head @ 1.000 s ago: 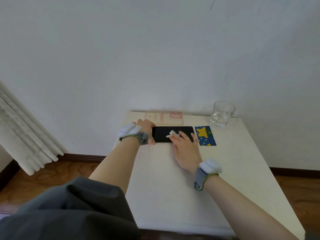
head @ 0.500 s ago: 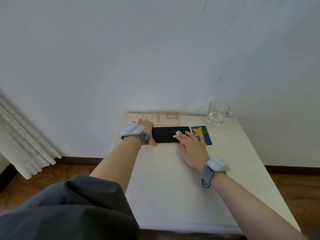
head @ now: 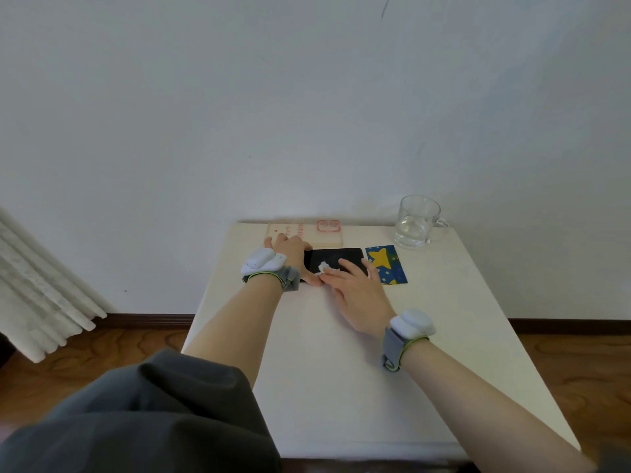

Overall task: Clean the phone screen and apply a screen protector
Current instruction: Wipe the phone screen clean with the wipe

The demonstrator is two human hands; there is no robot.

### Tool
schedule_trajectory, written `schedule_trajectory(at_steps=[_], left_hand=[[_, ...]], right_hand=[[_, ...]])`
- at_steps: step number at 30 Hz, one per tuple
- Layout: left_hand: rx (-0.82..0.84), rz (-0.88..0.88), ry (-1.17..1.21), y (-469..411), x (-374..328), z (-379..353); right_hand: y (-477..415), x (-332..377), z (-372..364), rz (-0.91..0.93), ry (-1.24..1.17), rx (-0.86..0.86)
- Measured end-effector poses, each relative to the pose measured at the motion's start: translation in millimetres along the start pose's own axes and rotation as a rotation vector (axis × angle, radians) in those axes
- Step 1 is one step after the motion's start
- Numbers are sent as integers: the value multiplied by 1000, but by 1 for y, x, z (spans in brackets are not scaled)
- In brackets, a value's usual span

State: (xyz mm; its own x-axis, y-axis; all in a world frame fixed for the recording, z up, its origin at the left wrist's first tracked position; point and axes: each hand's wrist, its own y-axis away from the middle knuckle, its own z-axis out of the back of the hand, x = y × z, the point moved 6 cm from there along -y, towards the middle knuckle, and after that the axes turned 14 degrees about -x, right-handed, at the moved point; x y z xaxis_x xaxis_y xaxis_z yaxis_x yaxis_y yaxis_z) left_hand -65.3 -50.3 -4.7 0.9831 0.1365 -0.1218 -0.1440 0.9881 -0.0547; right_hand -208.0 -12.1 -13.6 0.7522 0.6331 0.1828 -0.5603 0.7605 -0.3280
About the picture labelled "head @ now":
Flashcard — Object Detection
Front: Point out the person's left hand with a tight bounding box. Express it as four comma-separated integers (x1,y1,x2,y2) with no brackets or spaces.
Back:
264,233,325,287

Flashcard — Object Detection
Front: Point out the person's right hand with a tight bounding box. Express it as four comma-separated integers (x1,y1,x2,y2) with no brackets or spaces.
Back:
319,258,398,339

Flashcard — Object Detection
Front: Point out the black smartphone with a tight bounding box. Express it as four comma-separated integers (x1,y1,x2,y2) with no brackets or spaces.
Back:
299,247,369,284

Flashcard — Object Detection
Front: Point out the person's right forearm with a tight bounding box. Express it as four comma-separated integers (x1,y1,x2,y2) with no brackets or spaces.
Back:
402,338,600,473

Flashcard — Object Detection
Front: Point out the person's left forearm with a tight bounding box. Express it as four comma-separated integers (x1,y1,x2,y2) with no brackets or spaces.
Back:
182,274,285,390

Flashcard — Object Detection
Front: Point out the clear phone case red print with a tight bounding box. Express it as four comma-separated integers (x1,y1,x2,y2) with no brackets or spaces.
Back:
266,219,344,250

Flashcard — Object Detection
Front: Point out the blue card yellow star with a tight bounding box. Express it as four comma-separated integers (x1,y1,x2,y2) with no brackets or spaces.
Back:
364,244,409,286

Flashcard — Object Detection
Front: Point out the glass mug with water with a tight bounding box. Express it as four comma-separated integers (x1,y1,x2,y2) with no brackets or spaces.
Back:
394,194,450,250

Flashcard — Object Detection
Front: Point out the dark grey shirt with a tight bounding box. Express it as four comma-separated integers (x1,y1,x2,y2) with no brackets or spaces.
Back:
0,347,631,473

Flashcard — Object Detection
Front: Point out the white curtain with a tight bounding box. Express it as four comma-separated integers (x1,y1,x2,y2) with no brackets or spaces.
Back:
0,207,108,364

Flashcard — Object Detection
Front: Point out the white tracker grey wrist strap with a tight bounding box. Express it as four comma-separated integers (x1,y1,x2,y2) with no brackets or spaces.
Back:
240,247,302,292
381,309,437,374

